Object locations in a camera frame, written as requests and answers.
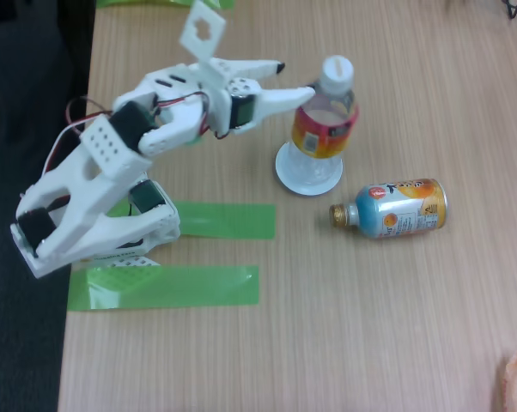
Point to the small white plate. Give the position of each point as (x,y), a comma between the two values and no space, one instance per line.
(284,178)

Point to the long green tape strip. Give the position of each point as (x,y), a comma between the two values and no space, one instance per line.
(198,287)

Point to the short green tape strip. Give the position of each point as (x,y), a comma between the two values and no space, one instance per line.
(228,221)

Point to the green plastic bag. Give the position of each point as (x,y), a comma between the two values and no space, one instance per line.
(125,2)

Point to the orange blue aluminium bottle can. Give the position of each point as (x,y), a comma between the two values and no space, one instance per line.
(396,208)

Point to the clear plastic bottle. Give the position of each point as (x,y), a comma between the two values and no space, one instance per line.
(327,137)

